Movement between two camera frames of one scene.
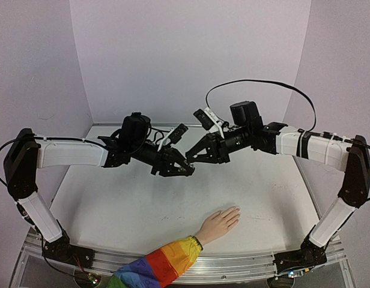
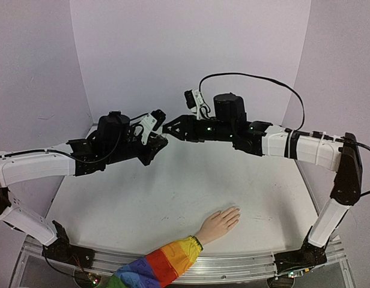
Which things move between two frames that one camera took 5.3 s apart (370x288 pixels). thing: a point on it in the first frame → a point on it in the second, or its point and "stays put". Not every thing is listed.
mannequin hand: x=217 y=224 stays put
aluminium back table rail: x=151 y=126 stays put
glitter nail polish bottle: x=188 y=167 → x=158 y=140
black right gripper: x=218 y=147 → x=190 y=129
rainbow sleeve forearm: x=158 y=268 stays put
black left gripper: x=166 y=162 → x=153 y=151
